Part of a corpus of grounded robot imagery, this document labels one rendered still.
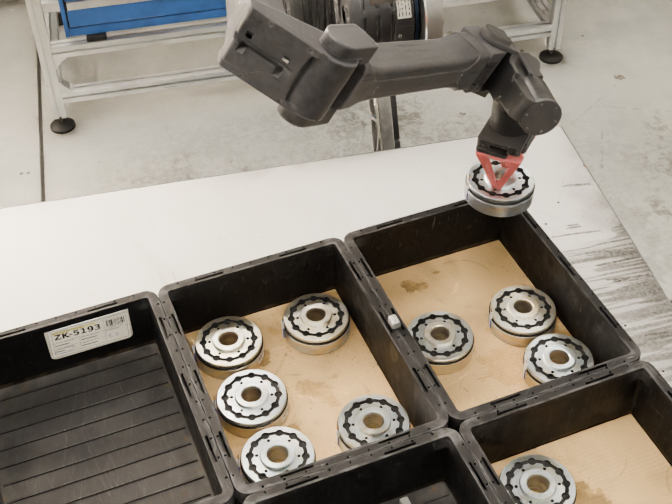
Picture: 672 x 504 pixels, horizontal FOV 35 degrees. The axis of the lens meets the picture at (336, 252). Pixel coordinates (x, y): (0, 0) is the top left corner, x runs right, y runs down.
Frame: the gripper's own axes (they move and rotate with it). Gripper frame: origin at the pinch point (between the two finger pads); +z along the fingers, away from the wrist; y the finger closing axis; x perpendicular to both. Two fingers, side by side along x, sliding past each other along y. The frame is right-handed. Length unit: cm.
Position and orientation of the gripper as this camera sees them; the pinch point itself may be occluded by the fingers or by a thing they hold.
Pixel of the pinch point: (502, 174)
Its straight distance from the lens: 162.1
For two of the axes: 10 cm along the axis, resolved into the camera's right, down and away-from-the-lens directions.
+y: 4.2, -6.1, 6.7
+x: -9.1, -3.0, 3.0
